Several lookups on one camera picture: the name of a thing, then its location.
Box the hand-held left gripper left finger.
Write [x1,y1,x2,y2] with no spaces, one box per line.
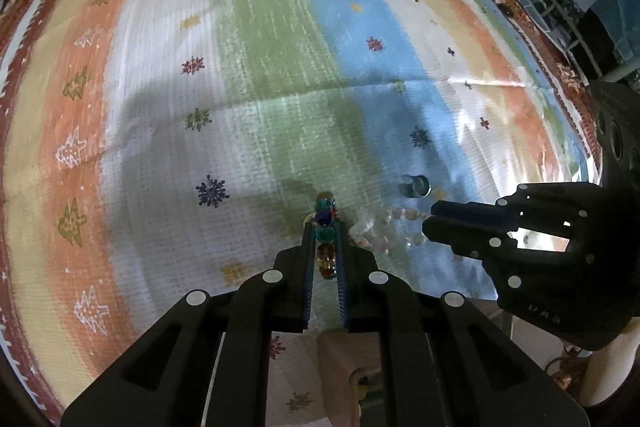
[60,219,318,427]

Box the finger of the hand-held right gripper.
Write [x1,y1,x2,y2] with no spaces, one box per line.
[422,219,571,303]
[430,182,603,233]

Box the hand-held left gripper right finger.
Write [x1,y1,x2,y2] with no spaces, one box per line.
[334,219,591,427]

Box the multicolour bead bracelet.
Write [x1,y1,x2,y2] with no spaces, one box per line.
[302,191,343,282]

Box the clear crystal bead bracelet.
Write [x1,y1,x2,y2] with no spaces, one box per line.
[350,206,431,253]

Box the striped pastel mat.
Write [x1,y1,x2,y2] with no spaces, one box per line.
[0,0,606,427]

